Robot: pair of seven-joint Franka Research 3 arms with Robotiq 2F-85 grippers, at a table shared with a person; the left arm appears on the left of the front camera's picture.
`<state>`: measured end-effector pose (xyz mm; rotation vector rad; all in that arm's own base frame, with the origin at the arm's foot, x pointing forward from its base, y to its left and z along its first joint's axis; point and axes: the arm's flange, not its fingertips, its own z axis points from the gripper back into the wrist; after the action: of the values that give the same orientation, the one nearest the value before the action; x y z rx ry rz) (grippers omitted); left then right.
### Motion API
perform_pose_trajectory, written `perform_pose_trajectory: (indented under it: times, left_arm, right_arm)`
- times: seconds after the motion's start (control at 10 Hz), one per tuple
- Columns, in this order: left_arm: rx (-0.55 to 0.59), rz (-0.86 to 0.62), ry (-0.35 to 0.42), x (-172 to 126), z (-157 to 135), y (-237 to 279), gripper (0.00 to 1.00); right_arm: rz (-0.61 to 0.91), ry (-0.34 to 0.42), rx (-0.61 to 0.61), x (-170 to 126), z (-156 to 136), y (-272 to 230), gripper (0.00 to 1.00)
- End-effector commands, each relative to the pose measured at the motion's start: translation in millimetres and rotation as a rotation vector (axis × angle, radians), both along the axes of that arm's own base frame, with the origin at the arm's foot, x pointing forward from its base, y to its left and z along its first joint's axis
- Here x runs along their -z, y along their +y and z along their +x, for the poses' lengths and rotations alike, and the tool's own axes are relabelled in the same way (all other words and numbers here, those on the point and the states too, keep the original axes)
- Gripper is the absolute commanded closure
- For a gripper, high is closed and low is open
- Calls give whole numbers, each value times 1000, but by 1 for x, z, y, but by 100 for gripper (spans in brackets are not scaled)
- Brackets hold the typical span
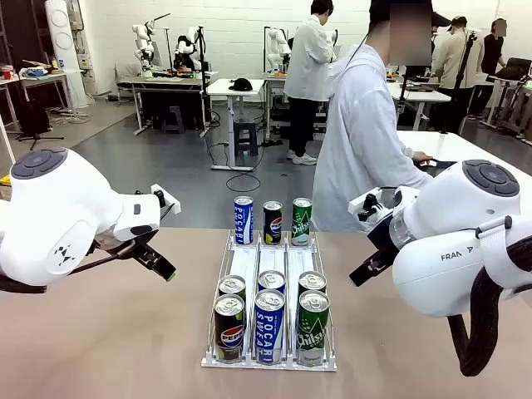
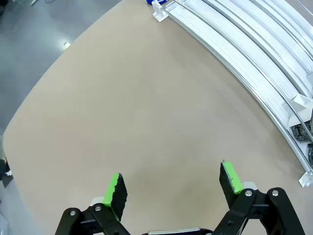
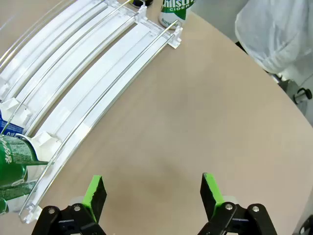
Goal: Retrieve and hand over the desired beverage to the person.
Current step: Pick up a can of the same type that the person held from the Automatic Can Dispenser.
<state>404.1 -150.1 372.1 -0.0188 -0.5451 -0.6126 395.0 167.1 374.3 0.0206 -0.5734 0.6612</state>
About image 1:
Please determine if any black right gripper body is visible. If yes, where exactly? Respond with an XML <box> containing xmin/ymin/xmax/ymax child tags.
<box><xmin>367</xmin><ymin>216</ymin><xmax>402</xmax><ymax>266</ymax></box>

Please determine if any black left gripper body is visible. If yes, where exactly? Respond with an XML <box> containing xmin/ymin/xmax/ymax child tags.
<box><xmin>94</xmin><ymin>227</ymin><xmax>161</xmax><ymax>255</ymax></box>

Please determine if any green Chilsung can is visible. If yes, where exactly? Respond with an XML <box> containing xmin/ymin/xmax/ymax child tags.
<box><xmin>297</xmin><ymin>270</ymin><xmax>328</xmax><ymax>294</ymax></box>
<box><xmin>290</xmin><ymin>197</ymin><xmax>313</xmax><ymax>247</ymax></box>
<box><xmin>296</xmin><ymin>289</ymin><xmax>331</xmax><ymax>367</ymax></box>

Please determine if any blue Pocari Sweat can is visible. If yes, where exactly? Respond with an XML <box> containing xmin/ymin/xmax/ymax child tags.
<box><xmin>233</xmin><ymin>195</ymin><xmax>254</xmax><ymax>245</ymax></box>
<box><xmin>257</xmin><ymin>269</ymin><xmax>287</xmax><ymax>294</ymax></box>
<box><xmin>254</xmin><ymin>289</ymin><xmax>287</xmax><ymax>366</ymax></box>

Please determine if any person's right forearm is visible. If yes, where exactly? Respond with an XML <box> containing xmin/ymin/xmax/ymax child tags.
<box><xmin>405</xmin><ymin>164</ymin><xmax>436</xmax><ymax>192</ymax></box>

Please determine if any person in white hoodie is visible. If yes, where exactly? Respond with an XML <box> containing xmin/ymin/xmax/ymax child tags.
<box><xmin>311</xmin><ymin>0</ymin><xmax>436</xmax><ymax>233</ymax></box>

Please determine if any person in beige jacket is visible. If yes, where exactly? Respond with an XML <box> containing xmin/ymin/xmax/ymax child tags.
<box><xmin>431</xmin><ymin>15</ymin><xmax>473</xmax><ymax>134</ymax></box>

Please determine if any person in white coat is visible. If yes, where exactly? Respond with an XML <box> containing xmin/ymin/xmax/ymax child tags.
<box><xmin>283</xmin><ymin>0</ymin><xmax>338</xmax><ymax>166</ymax></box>

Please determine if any person in black shirt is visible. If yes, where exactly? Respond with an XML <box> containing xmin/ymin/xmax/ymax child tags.
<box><xmin>480</xmin><ymin>18</ymin><xmax>509</xmax><ymax>84</ymax></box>

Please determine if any second-row green can left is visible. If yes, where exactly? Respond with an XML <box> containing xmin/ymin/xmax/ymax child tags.
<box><xmin>218</xmin><ymin>274</ymin><xmax>247</xmax><ymax>300</ymax></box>

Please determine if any white three-lane can rack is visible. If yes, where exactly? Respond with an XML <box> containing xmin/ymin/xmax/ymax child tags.
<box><xmin>200</xmin><ymin>229</ymin><xmax>337</xmax><ymax>370</ymax></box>

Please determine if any black Pepsi can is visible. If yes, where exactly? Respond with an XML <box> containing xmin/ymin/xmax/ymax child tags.
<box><xmin>213</xmin><ymin>293</ymin><xmax>246</xmax><ymax>365</ymax></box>
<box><xmin>263</xmin><ymin>200</ymin><xmax>283</xmax><ymax>244</ymax></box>

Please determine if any large white table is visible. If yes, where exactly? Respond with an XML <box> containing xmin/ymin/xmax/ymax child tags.
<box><xmin>397</xmin><ymin>130</ymin><xmax>532</xmax><ymax>196</ymax></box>

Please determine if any grey step stool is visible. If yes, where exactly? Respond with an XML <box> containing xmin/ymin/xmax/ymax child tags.
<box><xmin>161</xmin><ymin>106</ymin><xmax>185</xmax><ymax>135</ymax></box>

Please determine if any white background desk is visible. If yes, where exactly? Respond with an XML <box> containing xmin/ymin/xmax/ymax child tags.
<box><xmin>386</xmin><ymin>81</ymin><xmax>452</xmax><ymax>126</ymax></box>

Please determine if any grey plastic stool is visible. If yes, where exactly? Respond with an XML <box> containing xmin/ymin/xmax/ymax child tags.
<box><xmin>232</xmin><ymin>119</ymin><xmax>259</xmax><ymax>158</ymax></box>

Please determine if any black tripod stand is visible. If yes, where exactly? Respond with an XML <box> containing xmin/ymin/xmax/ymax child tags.
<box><xmin>15</xmin><ymin>99</ymin><xmax>66</xmax><ymax>151</ymax></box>

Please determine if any grey workbench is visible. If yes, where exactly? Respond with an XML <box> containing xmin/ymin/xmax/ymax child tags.
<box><xmin>117</xmin><ymin>70</ymin><xmax>219</xmax><ymax>137</ymax></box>

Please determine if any black pole stand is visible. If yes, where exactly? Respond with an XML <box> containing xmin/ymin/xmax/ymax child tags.
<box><xmin>197</xmin><ymin>25</ymin><xmax>211</xmax><ymax>138</ymax></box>

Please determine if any white cluttered desk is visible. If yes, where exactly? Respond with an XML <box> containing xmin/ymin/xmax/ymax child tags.
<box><xmin>0</xmin><ymin>70</ymin><xmax>71</xmax><ymax>130</ymax></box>

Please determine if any white desk with cap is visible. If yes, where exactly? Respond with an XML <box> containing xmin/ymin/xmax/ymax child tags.
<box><xmin>206</xmin><ymin>77</ymin><xmax>267</xmax><ymax>172</ymax></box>

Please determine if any white tower air conditioner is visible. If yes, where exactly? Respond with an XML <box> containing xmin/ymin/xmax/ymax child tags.
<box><xmin>44</xmin><ymin>0</ymin><xmax>89</xmax><ymax>110</ymax></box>

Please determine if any white and black background robot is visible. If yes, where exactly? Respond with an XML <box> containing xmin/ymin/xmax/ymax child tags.
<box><xmin>173</xmin><ymin>27</ymin><xmax>201</xmax><ymax>71</ymax></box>

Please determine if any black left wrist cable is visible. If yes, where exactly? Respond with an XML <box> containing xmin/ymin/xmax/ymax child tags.
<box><xmin>68</xmin><ymin>247</ymin><xmax>138</xmax><ymax>275</ymax></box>

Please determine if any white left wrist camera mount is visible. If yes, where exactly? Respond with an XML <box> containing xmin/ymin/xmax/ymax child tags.
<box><xmin>150</xmin><ymin>184</ymin><xmax>182</xmax><ymax>215</ymax></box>

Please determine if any black right arm hose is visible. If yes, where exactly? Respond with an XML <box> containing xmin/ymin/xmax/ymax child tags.
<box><xmin>450</xmin><ymin>232</ymin><xmax>532</xmax><ymax>377</ymax></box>

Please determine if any black camera tripod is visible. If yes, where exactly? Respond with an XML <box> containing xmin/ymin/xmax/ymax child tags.
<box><xmin>440</xmin><ymin>31</ymin><xmax>479</xmax><ymax>135</ymax></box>

